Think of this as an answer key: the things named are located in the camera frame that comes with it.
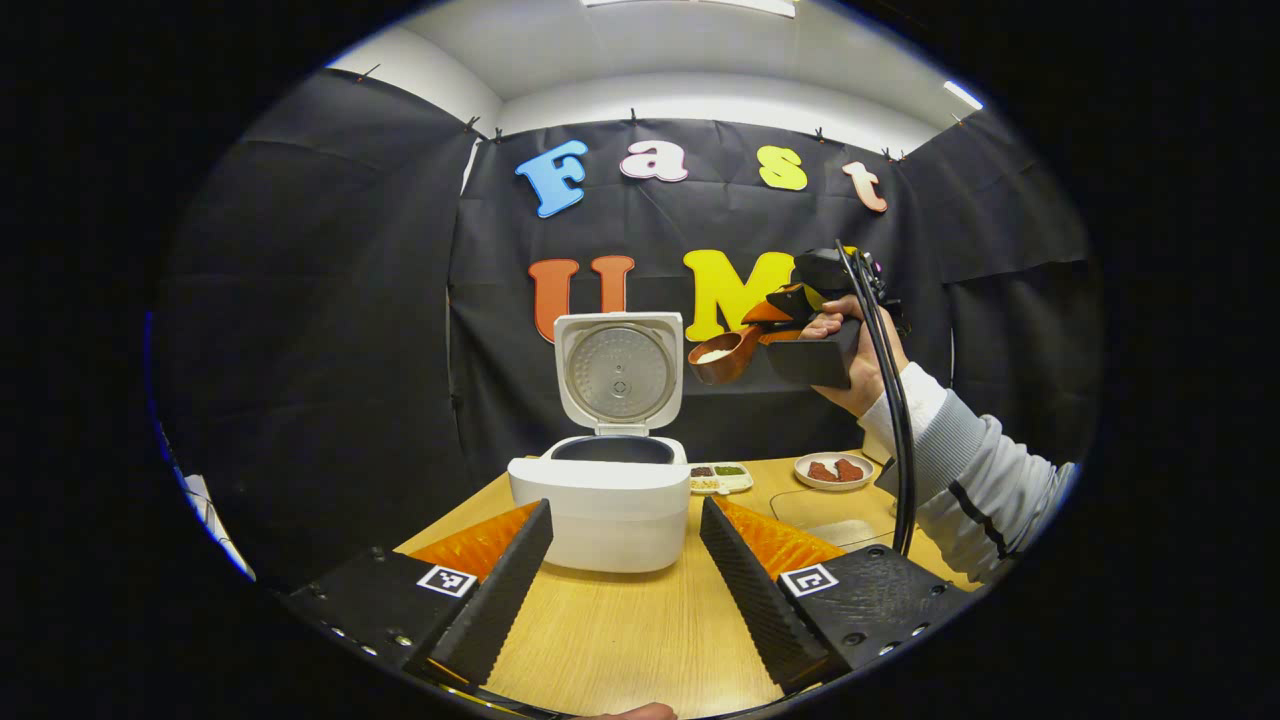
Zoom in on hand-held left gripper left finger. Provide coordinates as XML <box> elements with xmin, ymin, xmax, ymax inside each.
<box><xmin>280</xmin><ymin>499</ymin><xmax>554</xmax><ymax>689</ymax></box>

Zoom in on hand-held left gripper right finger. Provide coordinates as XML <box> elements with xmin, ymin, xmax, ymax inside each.
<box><xmin>699</xmin><ymin>496</ymin><xmax>976</xmax><ymax>694</ymax></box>

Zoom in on brown wooden spoon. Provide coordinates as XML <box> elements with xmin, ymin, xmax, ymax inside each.
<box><xmin>687</xmin><ymin>325</ymin><xmax>771</xmax><ymax>387</ymax></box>

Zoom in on white rice cooker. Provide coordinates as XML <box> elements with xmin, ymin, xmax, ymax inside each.
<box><xmin>507</xmin><ymin>311</ymin><xmax>692</xmax><ymax>574</ymax></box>

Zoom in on white divided tray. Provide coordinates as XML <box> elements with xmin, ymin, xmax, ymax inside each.
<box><xmin>688</xmin><ymin>462</ymin><xmax>754</xmax><ymax>496</ymax></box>

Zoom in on white round plate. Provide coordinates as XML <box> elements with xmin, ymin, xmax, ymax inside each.
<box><xmin>794</xmin><ymin>452</ymin><xmax>875</xmax><ymax>492</ymax></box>

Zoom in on black backdrop cloth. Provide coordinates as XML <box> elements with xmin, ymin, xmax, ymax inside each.
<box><xmin>155</xmin><ymin>68</ymin><xmax>1101</xmax><ymax>591</ymax></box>

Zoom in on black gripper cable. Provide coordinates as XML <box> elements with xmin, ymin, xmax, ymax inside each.
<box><xmin>835</xmin><ymin>240</ymin><xmax>918</xmax><ymax>558</ymax></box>

